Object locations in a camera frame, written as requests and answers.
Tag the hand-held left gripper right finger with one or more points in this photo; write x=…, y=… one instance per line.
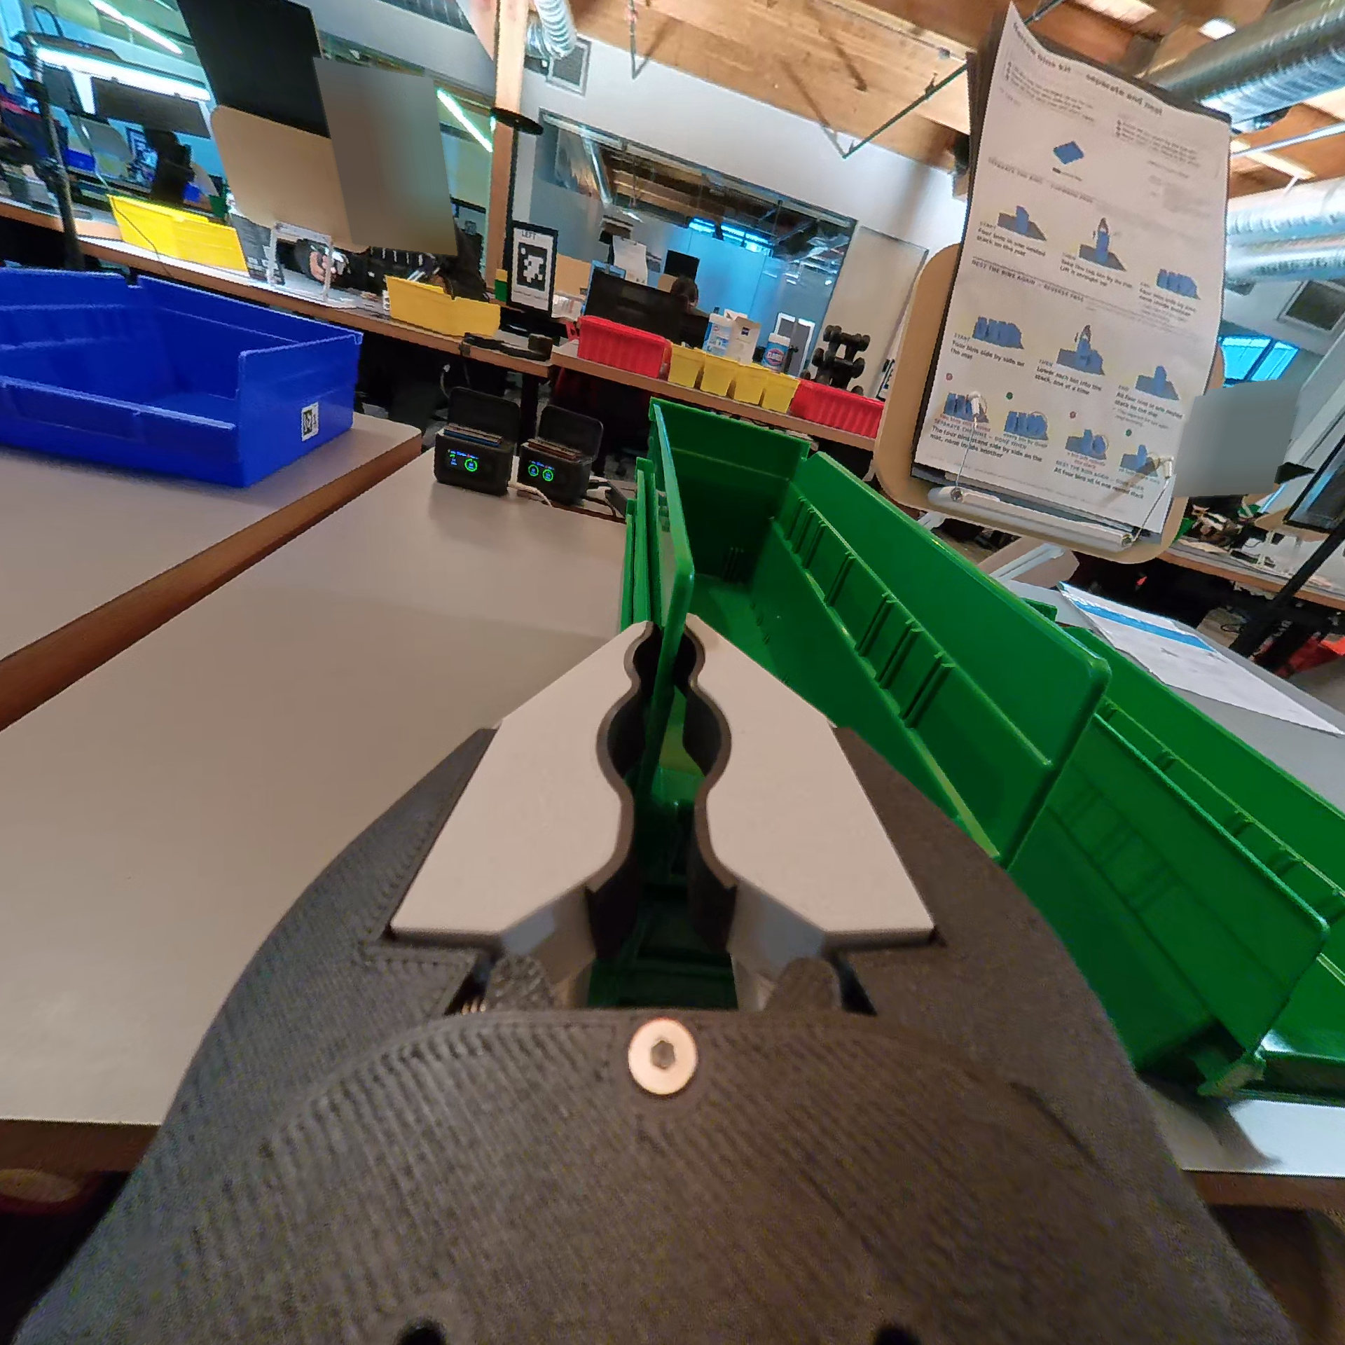
x=820, y=840

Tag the blue bin stack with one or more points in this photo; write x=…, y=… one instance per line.
x=157, y=389

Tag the red plastic bin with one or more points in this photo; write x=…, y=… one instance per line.
x=625, y=349
x=836, y=410

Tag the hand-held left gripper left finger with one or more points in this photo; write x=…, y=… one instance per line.
x=514, y=829

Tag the silver ventilation duct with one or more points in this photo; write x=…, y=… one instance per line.
x=1293, y=230
x=1261, y=73

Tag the white clipboard stand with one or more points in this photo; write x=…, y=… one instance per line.
x=1035, y=562

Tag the black white marker tag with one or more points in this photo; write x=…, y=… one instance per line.
x=534, y=267

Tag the white blue paper sheet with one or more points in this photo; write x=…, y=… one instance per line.
x=1187, y=651

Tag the yellow plastic bin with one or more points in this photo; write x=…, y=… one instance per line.
x=441, y=309
x=178, y=237

